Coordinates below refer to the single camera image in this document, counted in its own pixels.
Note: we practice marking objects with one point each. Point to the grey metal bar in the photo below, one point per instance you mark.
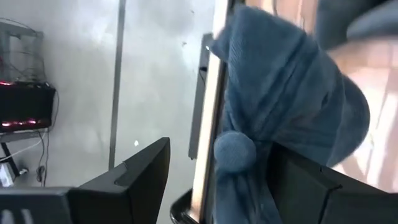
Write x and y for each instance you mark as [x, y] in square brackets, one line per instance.
[202, 93]

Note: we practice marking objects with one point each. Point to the black aluminium rig frame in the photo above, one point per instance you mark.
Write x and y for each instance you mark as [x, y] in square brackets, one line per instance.
[179, 213]

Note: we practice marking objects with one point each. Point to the black device with red lights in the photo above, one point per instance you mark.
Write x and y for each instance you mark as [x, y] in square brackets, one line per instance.
[25, 102]

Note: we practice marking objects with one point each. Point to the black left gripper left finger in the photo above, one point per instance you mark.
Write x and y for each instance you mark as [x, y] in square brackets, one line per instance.
[140, 186]

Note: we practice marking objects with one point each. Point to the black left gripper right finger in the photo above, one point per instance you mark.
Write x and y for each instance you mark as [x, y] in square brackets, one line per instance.
[311, 199]

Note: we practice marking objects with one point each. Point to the grey shelf stand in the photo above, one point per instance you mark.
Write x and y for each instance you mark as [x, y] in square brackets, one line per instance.
[18, 136]

